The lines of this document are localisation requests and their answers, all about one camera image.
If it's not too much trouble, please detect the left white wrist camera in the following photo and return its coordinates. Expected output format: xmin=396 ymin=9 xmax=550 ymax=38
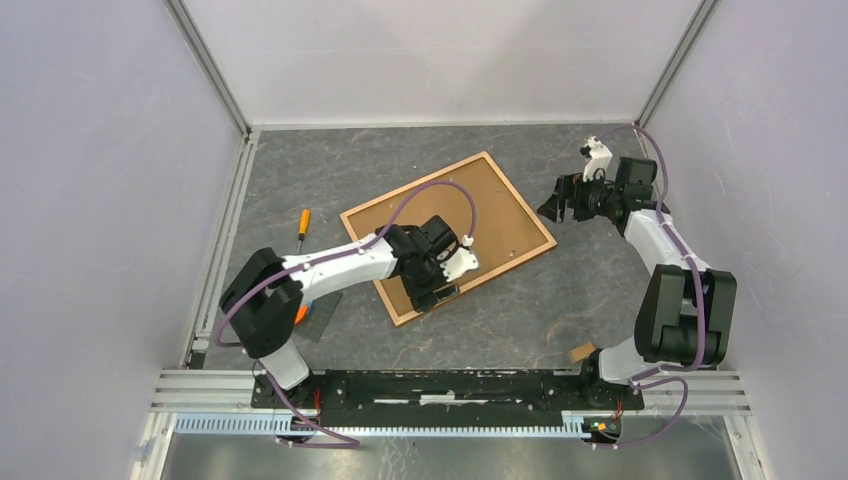
xmin=437 ymin=235 xmax=480 ymax=283

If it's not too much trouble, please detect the wooden picture frame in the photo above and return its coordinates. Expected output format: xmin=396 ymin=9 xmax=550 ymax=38
xmin=340 ymin=152 xmax=557 ymax=326

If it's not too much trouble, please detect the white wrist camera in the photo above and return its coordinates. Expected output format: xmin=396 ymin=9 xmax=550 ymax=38
xmin=437 ymin=235 xmax=480 ymax=283
xmin=579 ymin=136 xmax=613 ymax=182

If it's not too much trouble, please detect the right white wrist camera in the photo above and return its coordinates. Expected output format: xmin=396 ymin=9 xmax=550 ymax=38
xmin=579 ymin=136 xmax=613 ymax=182

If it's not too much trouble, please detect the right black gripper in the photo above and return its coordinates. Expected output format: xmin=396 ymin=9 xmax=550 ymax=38
xmin=537 ymin=168 xmax=621 ymax=224

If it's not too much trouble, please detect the grey building baseplate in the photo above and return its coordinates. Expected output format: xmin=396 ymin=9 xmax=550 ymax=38
xmin=294 ymin=291 xmax=343 ymax=343

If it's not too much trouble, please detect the small cardboard block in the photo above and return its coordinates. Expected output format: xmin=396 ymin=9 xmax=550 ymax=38
xmin=568 ymin=342 xmax=596 ymax=364

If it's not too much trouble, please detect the slotted cable duct rail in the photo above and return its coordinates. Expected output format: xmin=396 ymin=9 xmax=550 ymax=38
xmin=174 ymin=413 xmax=590 ymax=440

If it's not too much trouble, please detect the yellow handle screwdriver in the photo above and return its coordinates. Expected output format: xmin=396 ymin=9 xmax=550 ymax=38
xmin=297 ymin=209 xmax=311 ymax=254

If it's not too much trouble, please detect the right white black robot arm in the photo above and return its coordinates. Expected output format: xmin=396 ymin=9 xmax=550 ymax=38
xmin=537 ymin=157 xmax=737 ymax=408

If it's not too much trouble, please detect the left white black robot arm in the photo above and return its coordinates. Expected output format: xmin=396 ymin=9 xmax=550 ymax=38
xmin=219 ymin=216 xmax=479 ymax=408

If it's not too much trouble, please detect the orange curved toy brick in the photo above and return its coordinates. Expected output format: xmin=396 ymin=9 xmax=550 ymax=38
xmin=295 ymin=304 xmax=310 ymax=325

